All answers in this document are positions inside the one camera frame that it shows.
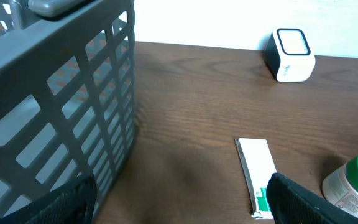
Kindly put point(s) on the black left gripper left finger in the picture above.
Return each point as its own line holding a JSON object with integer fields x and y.
{"x": 72, "y": 202}

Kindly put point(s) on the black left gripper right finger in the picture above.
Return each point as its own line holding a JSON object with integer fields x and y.
{"x": 290, "y": 202}

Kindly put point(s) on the white Panadol box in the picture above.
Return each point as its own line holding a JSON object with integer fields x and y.
{"x": 258, "y": 168}

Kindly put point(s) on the green lid jar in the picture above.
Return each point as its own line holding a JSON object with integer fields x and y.
{"x": 340, "y": 188}

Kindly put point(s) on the white barcode scanner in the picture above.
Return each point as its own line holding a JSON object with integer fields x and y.
{"x": 288, "y": 55}

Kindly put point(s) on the grey plastic basket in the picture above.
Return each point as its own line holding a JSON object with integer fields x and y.
{"x": 66, "y": 96}

